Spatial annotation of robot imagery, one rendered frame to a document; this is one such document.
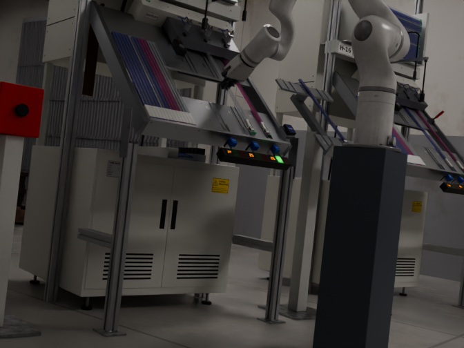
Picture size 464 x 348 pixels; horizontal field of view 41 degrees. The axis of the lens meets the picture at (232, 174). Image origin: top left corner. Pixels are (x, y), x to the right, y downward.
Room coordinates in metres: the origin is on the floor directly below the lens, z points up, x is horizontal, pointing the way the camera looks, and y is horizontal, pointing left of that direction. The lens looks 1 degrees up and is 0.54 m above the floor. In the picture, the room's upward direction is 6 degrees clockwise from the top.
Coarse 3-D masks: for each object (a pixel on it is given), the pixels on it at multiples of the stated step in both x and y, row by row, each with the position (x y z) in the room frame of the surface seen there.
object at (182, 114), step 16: (112, 32) 2.41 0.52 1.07; (128, 48) 2.38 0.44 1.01; (144, 48) 2.45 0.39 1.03; (128, 64) 2.30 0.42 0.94; (144, 64) 2.36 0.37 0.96; (160, 64) 2.42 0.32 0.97; (144, 80) 2.28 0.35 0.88; (160, 80) 2.34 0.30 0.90; (144, 96) 2.20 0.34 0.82; (160, 96) 2.26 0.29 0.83; (176, 96) 2.32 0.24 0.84; (160, 112) 2.19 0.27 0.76; (176, 112) 2.24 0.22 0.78
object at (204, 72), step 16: (112, 16) 2.51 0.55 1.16; (128, 16) 2.59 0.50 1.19; (128, 32) 2.49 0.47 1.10; (144, 32) 2.56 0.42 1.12; (160, 32) 2.64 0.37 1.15; (160, 48) 2.54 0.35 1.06; (176, 64) 2.52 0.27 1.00; (192, 64) 2.59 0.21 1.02; (208, 64) 2.67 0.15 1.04; (224, 64) 2.76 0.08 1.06; (208, 80) 2.67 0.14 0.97
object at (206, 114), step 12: (192, 108) 2.34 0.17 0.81; (204, 108) 2.39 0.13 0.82; (216, 108) 2.44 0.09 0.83; (228, 108) 2.49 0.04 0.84; (204, 120) 2.33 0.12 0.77; (216, 120) 2.38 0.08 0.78; (228, 120) 2.42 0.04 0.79; (240, 120) 2.48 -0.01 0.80; (252, 120) 2.53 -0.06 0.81; (264, 120) 2.59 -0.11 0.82; (240, 132) 2.41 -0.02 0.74; (264, 132) 2.50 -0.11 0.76; (276, 132) 2.57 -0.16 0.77
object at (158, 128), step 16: (144, 128) 2.13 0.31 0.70; (160, 128) 2.16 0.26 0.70; (176, 128) 2.19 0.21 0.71; (192, 128) 2.22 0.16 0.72; (208, 128) 2.26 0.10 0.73; (208, 144) 2.32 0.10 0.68; (224, 144) 2.37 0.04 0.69; (240, 144) 2.39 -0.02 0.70; (272, 144) 2.47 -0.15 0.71; (288, 144) 2.51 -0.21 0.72
